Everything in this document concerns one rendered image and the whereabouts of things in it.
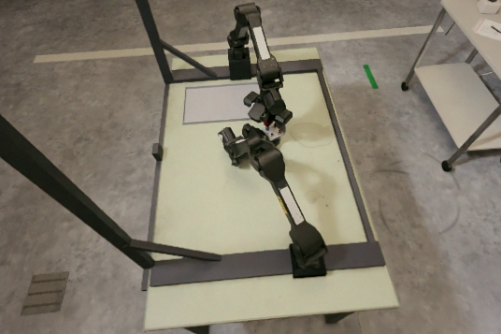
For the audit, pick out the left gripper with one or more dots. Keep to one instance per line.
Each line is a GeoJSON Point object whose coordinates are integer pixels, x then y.
{"type": "Point", "coordinates": [281, 119]}

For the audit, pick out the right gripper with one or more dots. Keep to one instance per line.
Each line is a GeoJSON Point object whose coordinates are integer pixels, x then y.
{"type": "Point", "coordinates": [259, 149]}

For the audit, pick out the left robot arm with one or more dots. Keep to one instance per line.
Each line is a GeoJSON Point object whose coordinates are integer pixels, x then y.
{"type": "Point", "coordinates": [267, 68]}

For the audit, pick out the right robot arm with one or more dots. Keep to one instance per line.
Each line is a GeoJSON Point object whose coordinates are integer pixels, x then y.
{"type": "Point", "coordinates": [270, 165]}

